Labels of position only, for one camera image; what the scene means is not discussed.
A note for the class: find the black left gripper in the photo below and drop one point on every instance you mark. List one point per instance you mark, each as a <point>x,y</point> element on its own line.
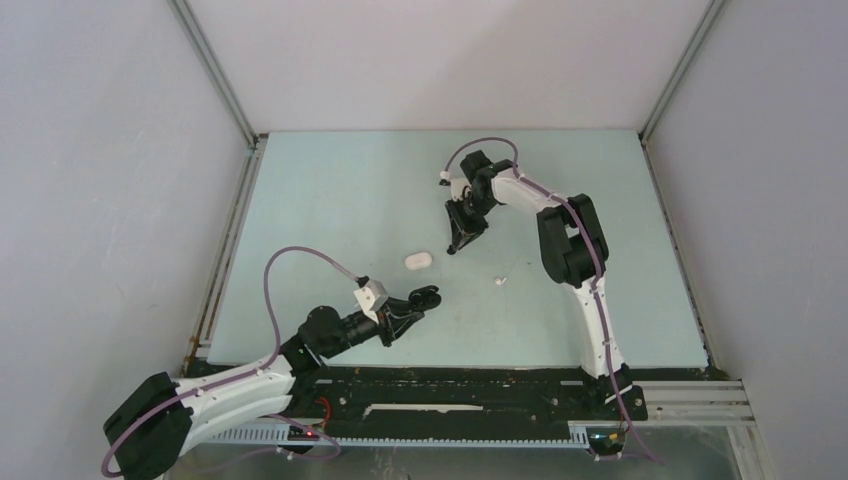
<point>395,317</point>

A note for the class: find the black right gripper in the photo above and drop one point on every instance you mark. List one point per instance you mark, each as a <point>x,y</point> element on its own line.
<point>463,231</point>

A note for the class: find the white oval charging case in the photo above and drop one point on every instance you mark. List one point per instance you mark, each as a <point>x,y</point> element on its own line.
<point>418,261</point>

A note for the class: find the black oval charging case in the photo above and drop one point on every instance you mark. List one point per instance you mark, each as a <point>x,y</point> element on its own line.
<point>424,298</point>

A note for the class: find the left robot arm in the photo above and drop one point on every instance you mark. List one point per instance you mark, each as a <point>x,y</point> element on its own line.
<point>164,418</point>

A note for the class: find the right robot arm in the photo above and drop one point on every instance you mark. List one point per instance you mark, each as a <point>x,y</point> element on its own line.
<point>573,253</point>

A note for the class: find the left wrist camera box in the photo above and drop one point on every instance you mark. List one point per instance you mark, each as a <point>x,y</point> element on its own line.
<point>371,296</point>

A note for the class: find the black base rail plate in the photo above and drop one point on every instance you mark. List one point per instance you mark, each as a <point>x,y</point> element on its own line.
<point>427,400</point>

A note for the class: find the white cable duct strip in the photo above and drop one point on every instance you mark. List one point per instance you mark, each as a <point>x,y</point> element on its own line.
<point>281,434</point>

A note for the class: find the aluminium frame rail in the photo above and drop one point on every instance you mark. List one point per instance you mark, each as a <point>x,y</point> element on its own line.
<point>677,402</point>

